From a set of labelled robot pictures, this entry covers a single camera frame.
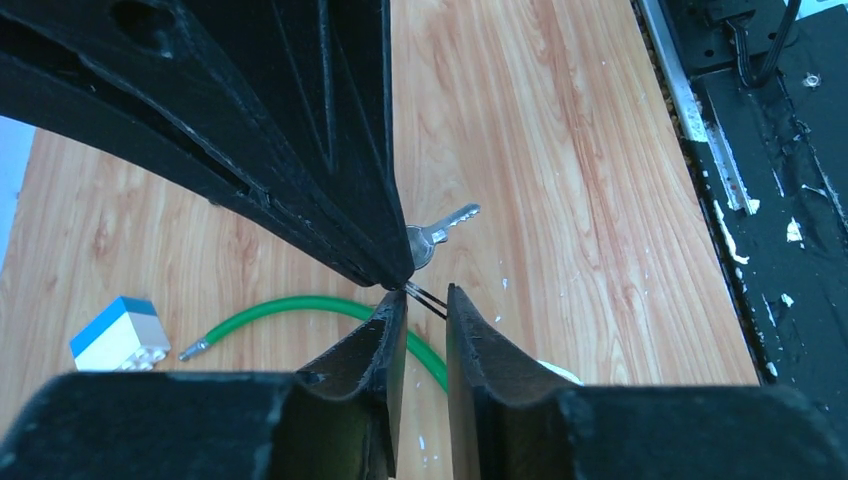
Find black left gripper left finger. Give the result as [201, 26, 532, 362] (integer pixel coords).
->
[294, 291, 407, 479]

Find small silver keys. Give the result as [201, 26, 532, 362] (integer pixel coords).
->
[402, 202, 482, 321]

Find green cable lock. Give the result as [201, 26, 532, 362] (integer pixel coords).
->
[178, 295, 448, 394]

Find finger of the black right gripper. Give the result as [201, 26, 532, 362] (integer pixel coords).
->
[198, 1, 414, 290]
[0, 0, 399, 289]

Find white and blue toy brick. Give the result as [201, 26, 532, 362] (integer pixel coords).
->
[69, 296, 171, 372]

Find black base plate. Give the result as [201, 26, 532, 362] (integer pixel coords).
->
[639, 1, 847, 437]

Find black cable on base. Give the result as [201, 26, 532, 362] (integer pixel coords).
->
[725, 0, 803, 89]

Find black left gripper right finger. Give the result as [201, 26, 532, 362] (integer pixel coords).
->
[446, 284, 577, 479]

